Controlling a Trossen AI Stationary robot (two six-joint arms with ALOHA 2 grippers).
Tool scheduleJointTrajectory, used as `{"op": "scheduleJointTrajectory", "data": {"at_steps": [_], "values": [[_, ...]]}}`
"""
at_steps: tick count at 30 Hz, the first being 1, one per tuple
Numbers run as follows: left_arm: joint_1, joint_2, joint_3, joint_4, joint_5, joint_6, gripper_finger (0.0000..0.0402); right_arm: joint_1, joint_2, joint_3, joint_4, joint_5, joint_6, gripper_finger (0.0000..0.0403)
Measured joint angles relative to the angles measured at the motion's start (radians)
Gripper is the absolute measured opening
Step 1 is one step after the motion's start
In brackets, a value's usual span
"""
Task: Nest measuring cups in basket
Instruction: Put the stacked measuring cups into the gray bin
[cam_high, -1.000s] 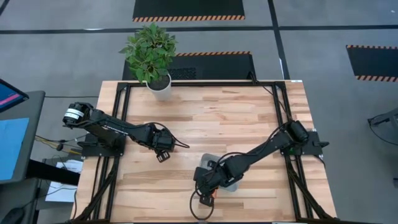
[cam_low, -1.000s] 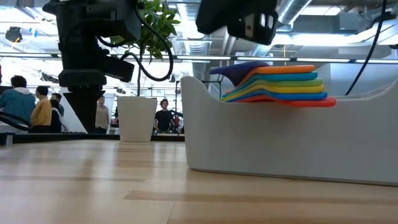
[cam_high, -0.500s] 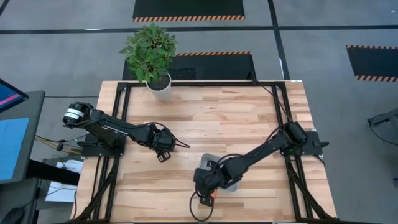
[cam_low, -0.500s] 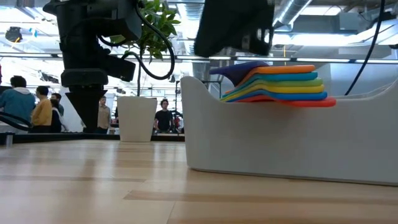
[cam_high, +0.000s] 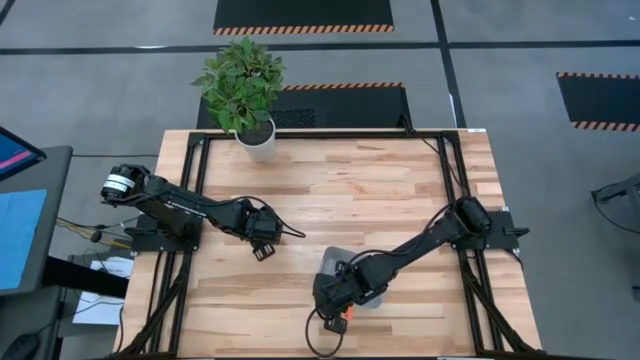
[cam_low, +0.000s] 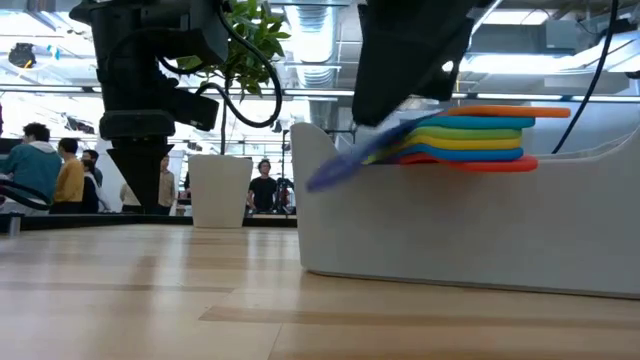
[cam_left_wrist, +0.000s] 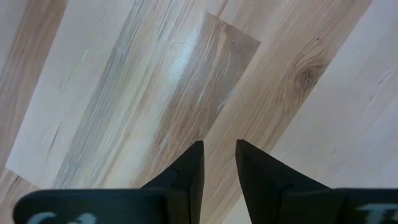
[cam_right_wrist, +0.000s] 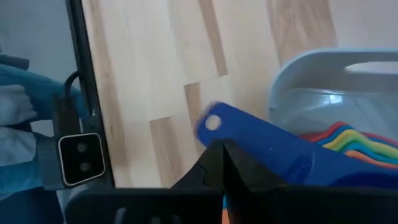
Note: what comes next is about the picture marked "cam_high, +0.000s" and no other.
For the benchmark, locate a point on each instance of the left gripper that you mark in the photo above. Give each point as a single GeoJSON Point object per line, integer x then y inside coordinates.
{"type": "Point", "coordinates": [262, 227]}

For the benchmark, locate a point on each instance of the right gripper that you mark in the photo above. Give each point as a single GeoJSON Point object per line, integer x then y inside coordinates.
{"type": "Point", "coordinates": [332, 295]}

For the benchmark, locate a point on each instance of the grey plastic basket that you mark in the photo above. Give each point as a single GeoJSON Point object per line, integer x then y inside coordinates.
{"type": "Point", "coordinates": [332, 257]}

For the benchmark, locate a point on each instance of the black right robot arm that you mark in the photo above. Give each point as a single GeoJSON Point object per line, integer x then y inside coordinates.
{"type": "Point", "coordinates": [425, 240]}

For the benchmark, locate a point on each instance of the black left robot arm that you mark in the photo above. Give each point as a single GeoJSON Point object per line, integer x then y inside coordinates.
{"type": "Point", "coordinates": [190, 205]}

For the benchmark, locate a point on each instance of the white plant pot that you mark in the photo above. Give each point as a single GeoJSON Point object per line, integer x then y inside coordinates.
{"type": "Point", "coordinates": [260, 147]}

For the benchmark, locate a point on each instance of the green leafy plant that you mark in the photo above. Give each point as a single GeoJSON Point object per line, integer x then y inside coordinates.
{"type": "Point", "coordinates": [240, 85]}

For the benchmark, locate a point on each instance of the black hazard-striped floor mat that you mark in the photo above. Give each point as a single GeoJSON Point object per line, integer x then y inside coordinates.
{"type": "Point", "coordinates": [300, 12]}
{"type": "Point", "coordinates": [600, 102]}
{"type": "Point", "coordinates": [345, 107]}

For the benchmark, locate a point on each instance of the white paper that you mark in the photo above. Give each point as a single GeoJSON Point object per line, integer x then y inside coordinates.
{"type": "Point", "coordinates": [100, 310]}

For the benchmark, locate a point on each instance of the black desk leg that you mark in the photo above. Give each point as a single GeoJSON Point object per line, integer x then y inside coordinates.
{"type": "Point", "coordinates": [85, 277]}

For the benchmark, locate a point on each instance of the grey desk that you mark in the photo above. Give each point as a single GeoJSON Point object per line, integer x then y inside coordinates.
{"type": "Point", "coordinates": [57, 200]}

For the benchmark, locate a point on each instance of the blue sheet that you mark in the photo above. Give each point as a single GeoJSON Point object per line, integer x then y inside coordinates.
{"type": "Point", "coordinates": [20, 240]}

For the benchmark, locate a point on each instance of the computer monitor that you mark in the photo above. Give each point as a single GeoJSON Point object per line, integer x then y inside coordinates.
{"type": "Point", "coordinates": [15, 155]}

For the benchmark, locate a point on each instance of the black computer mouse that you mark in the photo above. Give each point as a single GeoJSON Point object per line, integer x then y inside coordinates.
{"type": "Point", "coordinates": [22, 347]}

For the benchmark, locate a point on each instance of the black tripod base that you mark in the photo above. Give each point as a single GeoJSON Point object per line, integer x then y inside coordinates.
{"type": "Point", "coordinates": [625, 190]}

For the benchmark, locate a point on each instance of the black aluminium table frame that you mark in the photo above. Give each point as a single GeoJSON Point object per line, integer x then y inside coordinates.
{"type": "Point", "coordinates": [320, 135]}

